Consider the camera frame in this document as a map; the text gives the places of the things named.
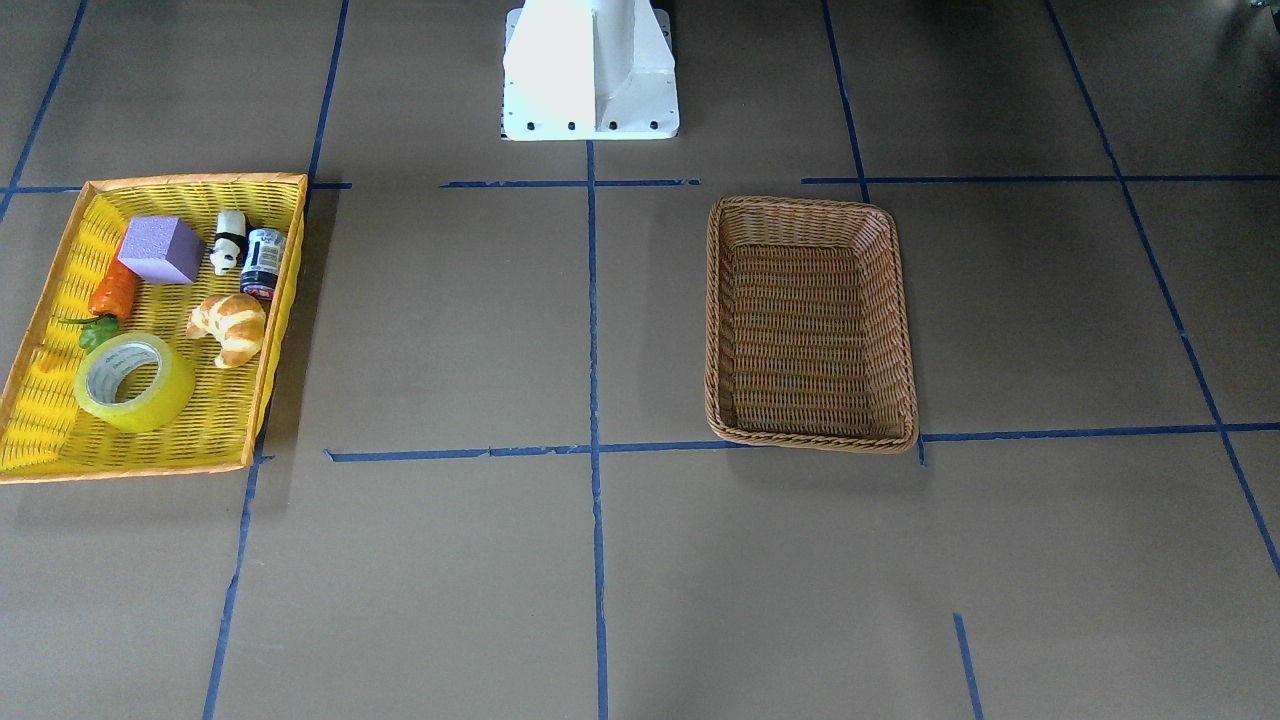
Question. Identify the small black labelled can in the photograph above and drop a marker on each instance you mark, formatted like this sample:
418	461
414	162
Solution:
262	263

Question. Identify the purple foam cube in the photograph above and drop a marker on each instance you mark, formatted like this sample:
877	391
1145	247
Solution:
161	250

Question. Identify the toy croissant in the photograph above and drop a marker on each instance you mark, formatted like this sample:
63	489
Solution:
236	321

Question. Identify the toy carrot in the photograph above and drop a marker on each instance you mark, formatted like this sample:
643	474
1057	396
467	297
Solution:
110	307

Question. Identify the yellow plastic basket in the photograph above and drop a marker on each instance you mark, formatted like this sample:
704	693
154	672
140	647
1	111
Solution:
46	436

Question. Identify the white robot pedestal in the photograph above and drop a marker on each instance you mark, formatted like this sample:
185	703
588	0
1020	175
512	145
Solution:
589	71

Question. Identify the brown wicker basket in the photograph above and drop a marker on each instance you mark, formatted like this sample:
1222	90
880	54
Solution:
808	342

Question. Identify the small panda figure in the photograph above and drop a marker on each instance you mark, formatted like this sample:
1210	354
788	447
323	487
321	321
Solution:
230	242

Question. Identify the yellow tape roll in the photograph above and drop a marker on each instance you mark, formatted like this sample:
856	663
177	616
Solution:
135	382

